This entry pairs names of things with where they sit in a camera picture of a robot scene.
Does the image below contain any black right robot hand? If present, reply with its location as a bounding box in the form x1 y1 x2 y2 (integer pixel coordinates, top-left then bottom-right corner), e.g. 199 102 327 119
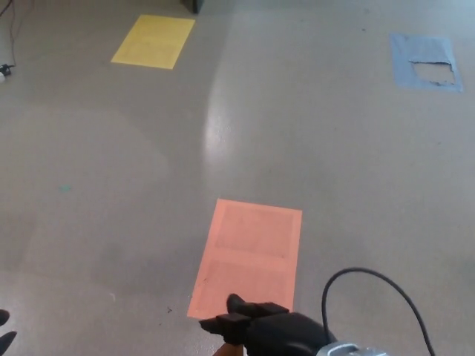
199 293 337 356

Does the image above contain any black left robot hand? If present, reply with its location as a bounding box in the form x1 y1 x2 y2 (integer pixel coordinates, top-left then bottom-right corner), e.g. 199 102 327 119
0 309 18 349

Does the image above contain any salmon orange paper sheet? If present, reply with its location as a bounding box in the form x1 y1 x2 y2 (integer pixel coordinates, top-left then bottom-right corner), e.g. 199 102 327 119
186 198 304 320

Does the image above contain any torn blue paper sheet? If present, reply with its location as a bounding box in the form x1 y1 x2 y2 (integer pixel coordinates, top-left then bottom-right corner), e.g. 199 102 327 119
389 32 465 94

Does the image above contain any yellow paper sheet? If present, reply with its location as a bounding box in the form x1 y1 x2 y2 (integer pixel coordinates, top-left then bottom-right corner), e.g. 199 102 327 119
110 13 197 70

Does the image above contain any dark furniture base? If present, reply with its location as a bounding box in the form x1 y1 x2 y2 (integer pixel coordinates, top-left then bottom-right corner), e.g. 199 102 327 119
179 0 205 14

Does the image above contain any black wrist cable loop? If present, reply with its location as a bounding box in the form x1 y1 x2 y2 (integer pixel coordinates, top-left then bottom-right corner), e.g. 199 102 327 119
321 267 437 356

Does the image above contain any thin black cable with plug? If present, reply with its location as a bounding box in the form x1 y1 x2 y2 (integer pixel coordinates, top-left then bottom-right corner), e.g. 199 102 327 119
0 0 23 74

